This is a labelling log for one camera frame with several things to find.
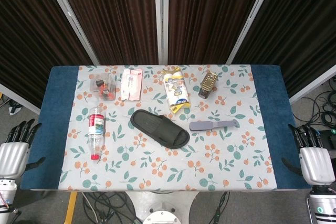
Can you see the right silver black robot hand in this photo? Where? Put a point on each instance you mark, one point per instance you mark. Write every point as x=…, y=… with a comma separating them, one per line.
x=316, y=165

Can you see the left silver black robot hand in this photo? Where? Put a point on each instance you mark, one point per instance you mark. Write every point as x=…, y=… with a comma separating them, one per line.
x=13, y=159

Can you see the black rubber slipper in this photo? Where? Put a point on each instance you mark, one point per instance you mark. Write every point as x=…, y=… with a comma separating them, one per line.
x=157, y=128

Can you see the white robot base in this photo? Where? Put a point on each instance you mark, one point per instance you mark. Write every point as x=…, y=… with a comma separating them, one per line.
x=161, y=203

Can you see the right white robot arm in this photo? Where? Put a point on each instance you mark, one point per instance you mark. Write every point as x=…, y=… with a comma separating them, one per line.
x=324, y=205

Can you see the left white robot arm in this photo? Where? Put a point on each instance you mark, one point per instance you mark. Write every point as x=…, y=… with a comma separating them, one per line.
x=6, y=197

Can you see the black box with green light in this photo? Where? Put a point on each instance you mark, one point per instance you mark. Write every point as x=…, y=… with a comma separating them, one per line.
x=329, y=136

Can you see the blue table cover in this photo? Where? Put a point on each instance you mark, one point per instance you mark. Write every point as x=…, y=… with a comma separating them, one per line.
x=52, y=129

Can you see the clear bottle with red cap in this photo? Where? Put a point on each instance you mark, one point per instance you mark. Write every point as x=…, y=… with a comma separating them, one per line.
x=96, y=127

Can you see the dark brown partition panel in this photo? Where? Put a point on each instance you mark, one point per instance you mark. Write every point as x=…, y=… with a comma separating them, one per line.
x=113, y=19
x=210, y=19
x=302, y=30
x=26, y=37

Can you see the brown gold tin can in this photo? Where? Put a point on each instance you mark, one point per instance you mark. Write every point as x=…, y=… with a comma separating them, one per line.
x=207, y=85

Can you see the pink white packet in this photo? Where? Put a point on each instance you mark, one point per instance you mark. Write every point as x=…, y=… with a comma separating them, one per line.
x=131, y=85

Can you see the floral tablecloth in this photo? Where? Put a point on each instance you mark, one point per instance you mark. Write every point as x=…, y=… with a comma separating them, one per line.
x=168, y=171

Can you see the paper roll pack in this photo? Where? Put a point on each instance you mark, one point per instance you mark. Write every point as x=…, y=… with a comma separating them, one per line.
x=175, y=90

